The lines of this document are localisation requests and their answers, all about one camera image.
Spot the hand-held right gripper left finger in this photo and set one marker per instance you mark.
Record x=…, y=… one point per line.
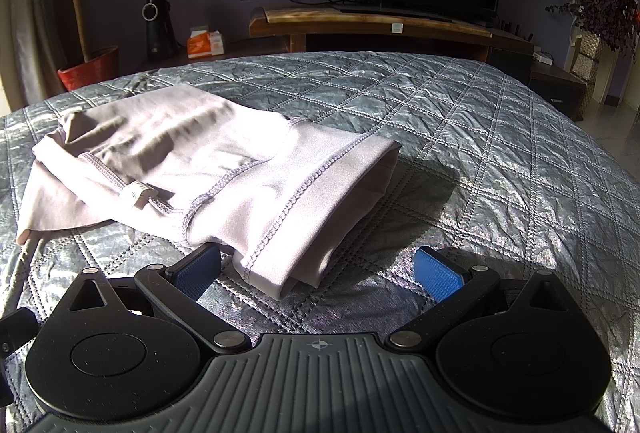
x=200, y=273

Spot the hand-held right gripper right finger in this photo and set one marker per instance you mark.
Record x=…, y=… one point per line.
x=440, y=275

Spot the light pink garment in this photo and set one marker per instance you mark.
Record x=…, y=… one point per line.
x=200, y=153

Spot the silver quilted bedspread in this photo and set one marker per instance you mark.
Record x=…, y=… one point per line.
x=475, y=163

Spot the dark low cabinet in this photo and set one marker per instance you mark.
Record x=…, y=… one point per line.
x=550, y=85

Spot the orange tissue box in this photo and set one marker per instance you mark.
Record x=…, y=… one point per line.
x=205, y=44

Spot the red plant pot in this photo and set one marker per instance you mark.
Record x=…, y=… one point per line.
x=90, y=70

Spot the dark low side table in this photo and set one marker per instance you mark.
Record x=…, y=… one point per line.
x=250, y=48

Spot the small white box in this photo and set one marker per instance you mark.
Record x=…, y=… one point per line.
x=543, y=57

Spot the black cylindrical speaker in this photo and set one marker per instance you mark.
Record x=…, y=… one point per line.
x=159, y=30

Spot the small white label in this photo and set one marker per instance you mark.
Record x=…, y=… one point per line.
x=397, y=27

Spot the silver woven vase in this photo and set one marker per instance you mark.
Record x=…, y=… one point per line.
x=585, y=58

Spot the wooden television stand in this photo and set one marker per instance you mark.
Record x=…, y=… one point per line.
x=350, y=25

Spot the grey curtain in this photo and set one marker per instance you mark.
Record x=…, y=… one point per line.
x=30, y=38

